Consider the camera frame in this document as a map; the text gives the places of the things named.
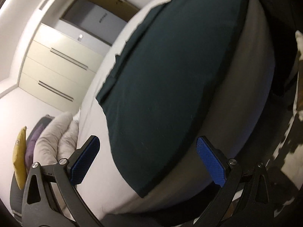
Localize cream wardrobe with black handles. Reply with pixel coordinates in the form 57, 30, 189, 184
19, 24, 110, 114

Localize cowhide pattern rug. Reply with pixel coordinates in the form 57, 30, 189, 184
266, 31, 302, 217

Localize purple pillow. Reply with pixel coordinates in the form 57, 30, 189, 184
25, 115, 54, 171

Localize beige puffy duvet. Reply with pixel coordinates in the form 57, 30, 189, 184
33, 112, 79, 166

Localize brown wooden door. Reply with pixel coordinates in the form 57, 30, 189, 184
88, 0, 140, 22

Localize white bed mattress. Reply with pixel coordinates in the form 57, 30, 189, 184
77, 0, 275, 219

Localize yellow pillow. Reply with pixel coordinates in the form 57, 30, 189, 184
12, 126, 27, 190

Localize dark grey headboard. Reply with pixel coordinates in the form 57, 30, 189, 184
10, 174, 24, 226

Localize dark green knit sweater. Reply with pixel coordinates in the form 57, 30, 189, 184
96, 0, 249, 197

